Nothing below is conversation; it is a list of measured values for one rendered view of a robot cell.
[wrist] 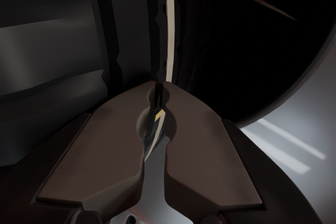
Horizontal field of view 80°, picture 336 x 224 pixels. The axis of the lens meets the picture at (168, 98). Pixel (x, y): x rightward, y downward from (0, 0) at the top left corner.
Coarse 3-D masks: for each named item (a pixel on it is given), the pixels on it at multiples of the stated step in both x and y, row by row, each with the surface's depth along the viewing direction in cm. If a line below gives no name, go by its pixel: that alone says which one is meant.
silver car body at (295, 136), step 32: (320, 64) 33; (320, 96) 35; (256, 128) 43; (288, 128) 40; (320, 128) 37; (160, 160) 64; (288, 160) 43; (320, 160) 40; (160, 192) 72; (320, 192) 43
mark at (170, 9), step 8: (168, 0) 13; (168, 8) 13; (168, 16) 14; (168, 24) 14; (168, 32) 14; (168, 40) 14; (168, 48) 15; (168, 56) 15; (168, 64) 15; (168, 72) 16; (168, 80) 16; (160, 120) 19; (160, 128) 20; (152, 144) 20; (144, 160) 23
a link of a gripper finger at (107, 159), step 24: (120, 96) 10; (144, 96) 10; (96, 120) 8; (120, 120) 8; (144, 120) 9; (72, 144) 7; (96, 144) 7; (120, 144) 7; (72, 168) 6; (96, 168) 6; (120, 168) 6; (48, 192) 6; (72, 192) 6; (96, 192) 6; (120, 192) 6
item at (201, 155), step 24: (168, 96) 10; (192, 96) 10; (168, 120) 10; (192, 120) 9; (216, 120) 9; (168, 144) 7; (192, 144) 7; (216, 144) 8; (168, 168) 6; (192, 168) 7; (216, 168) 7; (240, 168) 7; (168, 192) 7; (192, 192) 6; (216, 192) 6; (240, 192) 6; (192, 216) 6
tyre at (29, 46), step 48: (0, 0) 6; (48, 0) 7; (96, 0) 9; (144, 0) 11; (192, 0) 17; (0, 48) 6; (48, 48) 7; (96, 48) 9; (144, 48) 12; (192, 48) 19; (0, 96) 6; (48, 96) 8; (96, 96) 9; (0, 144) 7; (144, 144) 19
